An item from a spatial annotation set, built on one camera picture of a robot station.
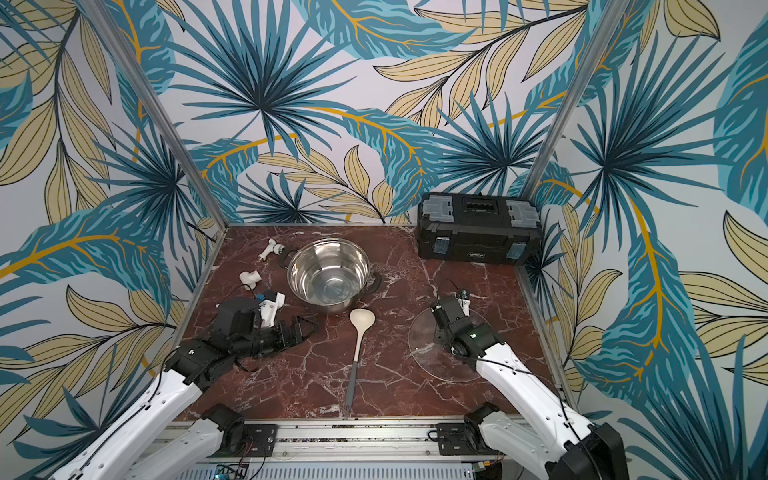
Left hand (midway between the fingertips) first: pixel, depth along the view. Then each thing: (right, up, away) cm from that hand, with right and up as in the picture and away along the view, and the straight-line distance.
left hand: (309, 338), depth 73 cm
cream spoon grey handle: (+11, 0, +21) cm, 23 cm away
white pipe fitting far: (-22, +23, +37) cm, 49 cm away
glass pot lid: (+33, -11, +16) cm, 38 cm away
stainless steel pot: (-1, +14, +31) cm, 34 cm away
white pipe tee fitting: (-27, +12, +27) cm, 40 cm away
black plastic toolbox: (+49, +29, +26) cm, 62 cm away
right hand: (+37, +1, +9) cm, 38 cm away
